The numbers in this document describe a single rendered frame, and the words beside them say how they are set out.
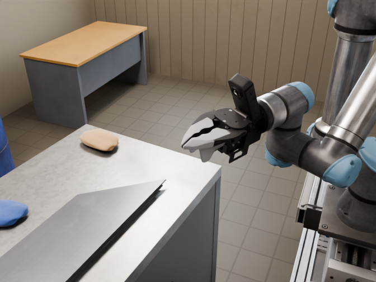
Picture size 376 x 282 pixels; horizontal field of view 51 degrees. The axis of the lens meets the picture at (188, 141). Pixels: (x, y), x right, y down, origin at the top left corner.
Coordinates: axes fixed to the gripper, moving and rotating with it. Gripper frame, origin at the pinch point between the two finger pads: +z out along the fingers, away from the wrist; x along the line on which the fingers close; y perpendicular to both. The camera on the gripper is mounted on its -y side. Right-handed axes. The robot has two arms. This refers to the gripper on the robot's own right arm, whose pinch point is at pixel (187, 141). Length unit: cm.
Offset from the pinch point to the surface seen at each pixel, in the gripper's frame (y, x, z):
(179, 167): 46, 33, -30
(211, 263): 87, 17, -37
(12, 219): 44, 42, 23
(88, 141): 47, 64, -13
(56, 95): 151, 259, -83
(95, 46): 118, 268, -131
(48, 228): 43, 32, 17
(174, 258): 57, 12, -11
